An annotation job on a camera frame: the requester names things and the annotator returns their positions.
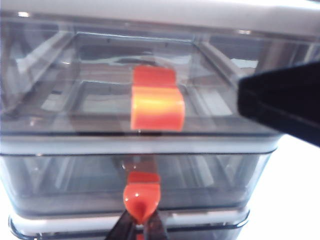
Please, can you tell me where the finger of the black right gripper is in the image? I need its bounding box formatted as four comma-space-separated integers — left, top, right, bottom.
235, 60, 320, 149

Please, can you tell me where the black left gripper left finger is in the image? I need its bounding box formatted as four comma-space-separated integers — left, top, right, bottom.
107, 210, 137, 240

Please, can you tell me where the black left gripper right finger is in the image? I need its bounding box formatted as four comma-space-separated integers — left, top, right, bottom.
143, 210, 169, 240

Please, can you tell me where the smoky drawer with red handle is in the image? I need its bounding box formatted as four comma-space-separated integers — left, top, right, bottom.
9, 223, 249, 240
0, 151, 273, 225
0, 13, 320, 138

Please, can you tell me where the white drawer cabinet frame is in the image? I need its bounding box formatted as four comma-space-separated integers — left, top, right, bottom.
0, 0, 320, 238

